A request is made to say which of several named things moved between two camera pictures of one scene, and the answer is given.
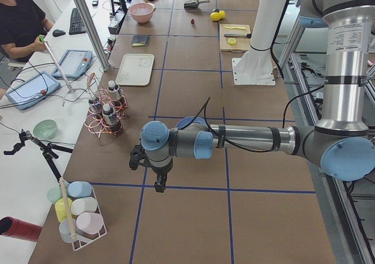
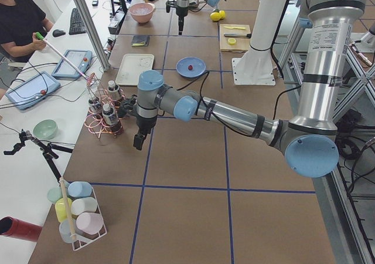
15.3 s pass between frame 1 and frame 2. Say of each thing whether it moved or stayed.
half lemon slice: stayed
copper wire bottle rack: stayed
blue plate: moved
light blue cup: stayed
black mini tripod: stayed
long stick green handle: moved
